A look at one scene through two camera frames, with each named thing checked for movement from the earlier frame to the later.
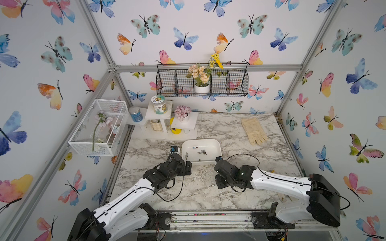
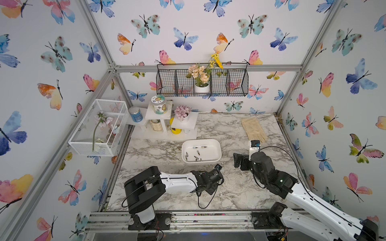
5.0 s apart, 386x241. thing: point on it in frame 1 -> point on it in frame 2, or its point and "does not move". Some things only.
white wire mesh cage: (99, 131) does not move
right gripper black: (218, 184) -> (236, 161)
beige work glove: (254, 130) does not move
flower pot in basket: (200, 75) does not move
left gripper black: (183, 171) -> (213, 189)
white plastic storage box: (201, 151) does not move
